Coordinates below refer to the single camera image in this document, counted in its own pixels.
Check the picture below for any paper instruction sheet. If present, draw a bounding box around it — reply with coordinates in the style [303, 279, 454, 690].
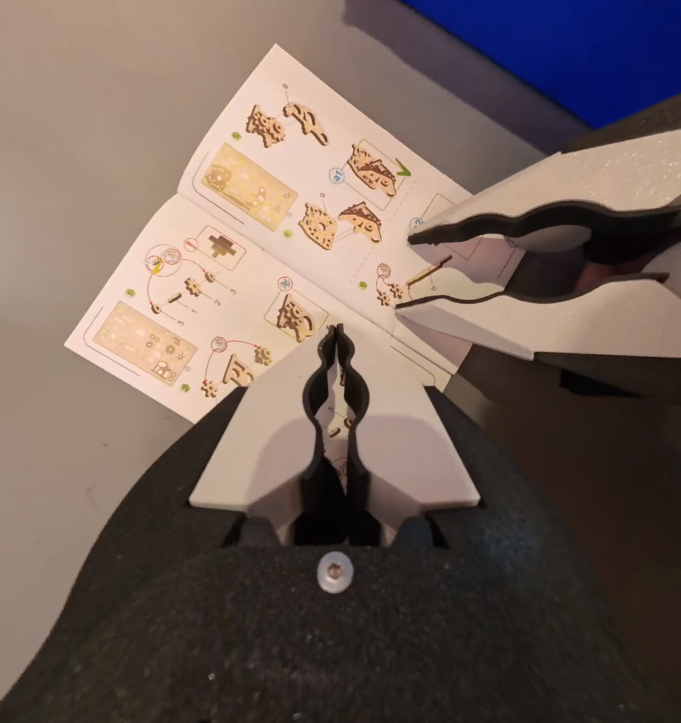
[64, 44, 526, 424]

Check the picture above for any blue plastic bin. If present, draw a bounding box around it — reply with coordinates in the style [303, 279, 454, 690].
[346, 0, 681, 131]

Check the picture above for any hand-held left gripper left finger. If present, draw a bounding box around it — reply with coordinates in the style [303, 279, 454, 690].
[189, 325, 347, 546]

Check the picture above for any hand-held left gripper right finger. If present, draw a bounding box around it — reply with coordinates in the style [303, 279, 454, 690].
[336, 323, 481, 546]

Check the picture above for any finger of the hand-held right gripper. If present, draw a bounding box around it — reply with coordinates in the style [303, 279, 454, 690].
[395, 273, 681, 362]
[407, 125, 681, 266]

